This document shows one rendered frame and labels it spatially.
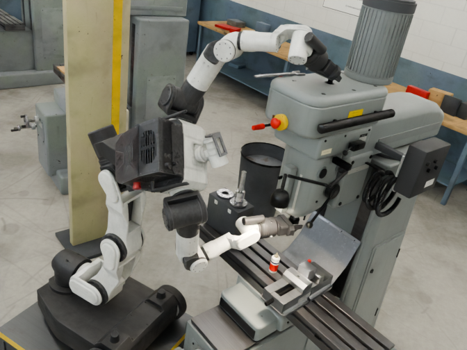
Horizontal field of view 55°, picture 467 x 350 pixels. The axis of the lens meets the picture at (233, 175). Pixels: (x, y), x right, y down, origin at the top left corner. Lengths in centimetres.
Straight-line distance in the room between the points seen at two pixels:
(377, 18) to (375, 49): 11
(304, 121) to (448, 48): 470
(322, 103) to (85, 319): 157
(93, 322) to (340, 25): 563
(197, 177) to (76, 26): 162
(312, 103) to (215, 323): 115
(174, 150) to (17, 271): 223
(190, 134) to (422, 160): 89
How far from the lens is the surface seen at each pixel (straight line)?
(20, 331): 268
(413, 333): 369
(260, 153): 433
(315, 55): 164
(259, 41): 163
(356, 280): 250
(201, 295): 341
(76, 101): 318
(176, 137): 165
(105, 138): 194
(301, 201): 189
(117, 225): 207
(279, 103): 168
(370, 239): 235
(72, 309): 251
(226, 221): 234
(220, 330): 220
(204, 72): 170
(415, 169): 189
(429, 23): 632
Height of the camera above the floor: 235
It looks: 28 degrees down
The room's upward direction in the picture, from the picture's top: 10 degrees clockwise
